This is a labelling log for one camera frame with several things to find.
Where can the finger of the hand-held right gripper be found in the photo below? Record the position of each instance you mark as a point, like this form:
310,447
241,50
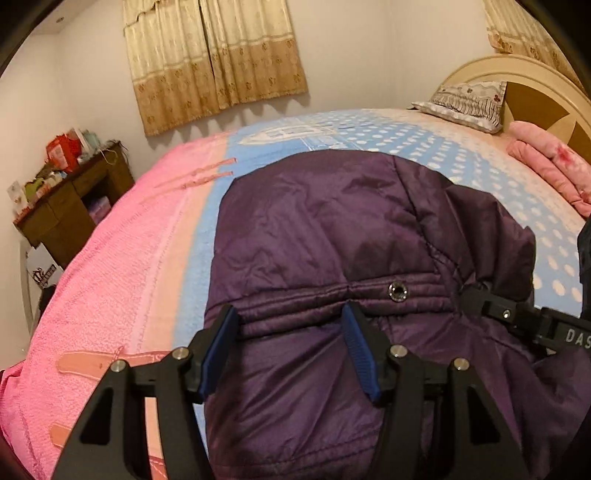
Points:
503,311

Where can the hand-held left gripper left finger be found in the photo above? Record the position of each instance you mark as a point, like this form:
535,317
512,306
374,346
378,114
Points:
217,350

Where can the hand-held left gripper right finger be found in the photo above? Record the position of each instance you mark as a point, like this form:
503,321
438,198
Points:
362,350

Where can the purple quilted jacket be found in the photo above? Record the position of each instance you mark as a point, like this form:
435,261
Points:
323,230

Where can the folded pink blanket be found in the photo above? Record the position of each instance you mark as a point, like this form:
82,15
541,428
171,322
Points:
545,157

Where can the stack of pastel packets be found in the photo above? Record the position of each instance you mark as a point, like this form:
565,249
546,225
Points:
99,210

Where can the blue dotted bed sheet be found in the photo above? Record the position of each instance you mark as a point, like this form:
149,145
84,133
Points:
415,143

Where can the white box with black print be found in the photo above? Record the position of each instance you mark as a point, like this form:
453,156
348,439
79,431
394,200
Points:
44,270

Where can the brown wooden desk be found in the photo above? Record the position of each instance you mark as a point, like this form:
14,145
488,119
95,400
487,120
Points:
60,217

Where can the grey patterned pillow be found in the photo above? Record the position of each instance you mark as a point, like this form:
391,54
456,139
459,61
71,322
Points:
466,101

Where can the cream wooden headboard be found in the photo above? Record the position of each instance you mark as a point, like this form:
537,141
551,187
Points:
545,101

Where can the pile of colourful clutter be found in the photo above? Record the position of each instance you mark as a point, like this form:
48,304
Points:
46,182

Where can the white greeting card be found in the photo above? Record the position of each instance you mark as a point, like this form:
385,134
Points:
16,198

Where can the red gift box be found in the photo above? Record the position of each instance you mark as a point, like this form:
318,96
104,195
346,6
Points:
62,150

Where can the beige patterned curtain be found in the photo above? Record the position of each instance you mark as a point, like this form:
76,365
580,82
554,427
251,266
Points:
521,32
212,60

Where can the grey metal frame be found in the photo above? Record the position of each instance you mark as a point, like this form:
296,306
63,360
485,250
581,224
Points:
28,295

